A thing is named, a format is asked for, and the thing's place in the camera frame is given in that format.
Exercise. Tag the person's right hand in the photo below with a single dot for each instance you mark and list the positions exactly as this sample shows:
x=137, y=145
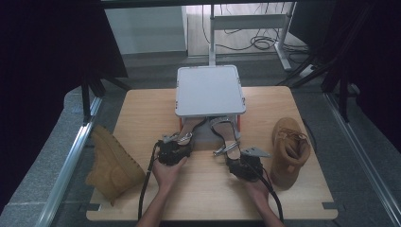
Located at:
x=257, y=189

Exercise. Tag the white metal desk frame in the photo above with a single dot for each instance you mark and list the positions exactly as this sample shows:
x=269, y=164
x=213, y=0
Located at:
x=249, y=22

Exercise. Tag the aluminium rail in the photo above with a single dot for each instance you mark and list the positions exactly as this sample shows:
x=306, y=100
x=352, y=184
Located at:
x=69, y=167
x=362, y=157

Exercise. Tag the white power strip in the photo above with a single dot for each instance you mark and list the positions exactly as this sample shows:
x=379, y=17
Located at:
x=307, y=71

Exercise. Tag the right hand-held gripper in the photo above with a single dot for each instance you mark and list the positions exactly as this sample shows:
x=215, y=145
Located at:
x=247, y=167

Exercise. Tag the black silver heeled sandal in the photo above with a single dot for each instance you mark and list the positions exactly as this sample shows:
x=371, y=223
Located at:
x=189, y=127
x=227, y=132

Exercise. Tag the tan suede boot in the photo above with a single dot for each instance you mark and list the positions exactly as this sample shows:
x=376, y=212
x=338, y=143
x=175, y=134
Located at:
x=288, y=148
x=113, y=164

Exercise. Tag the dark curtain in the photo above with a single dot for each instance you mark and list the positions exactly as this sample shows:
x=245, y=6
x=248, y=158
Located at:
x=47, y=63
x=378, y=63

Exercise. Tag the grey two-tier shoe rack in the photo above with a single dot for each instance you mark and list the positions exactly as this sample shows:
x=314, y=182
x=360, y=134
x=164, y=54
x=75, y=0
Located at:
x=208, y=91

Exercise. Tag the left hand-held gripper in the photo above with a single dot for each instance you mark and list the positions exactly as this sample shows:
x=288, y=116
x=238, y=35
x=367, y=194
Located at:
x=172, y=153

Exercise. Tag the black stand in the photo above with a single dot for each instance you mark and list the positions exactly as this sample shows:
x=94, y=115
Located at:
x=86, y=97
x=342, y=94

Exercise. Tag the person's left hand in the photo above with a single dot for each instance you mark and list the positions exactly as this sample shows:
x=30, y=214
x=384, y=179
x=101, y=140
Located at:
x=168, y=176

